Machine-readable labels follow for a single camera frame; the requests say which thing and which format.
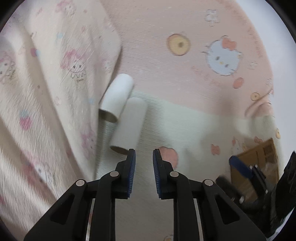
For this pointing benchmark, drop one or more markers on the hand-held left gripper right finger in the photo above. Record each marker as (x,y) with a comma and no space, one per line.
(158,176)

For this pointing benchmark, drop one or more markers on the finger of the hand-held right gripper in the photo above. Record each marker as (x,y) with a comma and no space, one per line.
(240,166)
(229,186)

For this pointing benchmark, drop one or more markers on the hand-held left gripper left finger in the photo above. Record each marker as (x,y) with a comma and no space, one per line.
(129,176)

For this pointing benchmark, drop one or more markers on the brown cardboard box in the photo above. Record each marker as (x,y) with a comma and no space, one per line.
(261,155)

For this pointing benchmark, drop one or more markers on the white paper tube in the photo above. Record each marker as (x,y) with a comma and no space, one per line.
(130,122)
(118,95)

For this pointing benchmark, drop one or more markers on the pink cat print bed sheet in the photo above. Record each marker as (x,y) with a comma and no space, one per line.
(189,92)

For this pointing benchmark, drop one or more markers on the cream printed blanket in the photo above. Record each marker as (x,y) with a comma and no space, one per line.
(44,97)

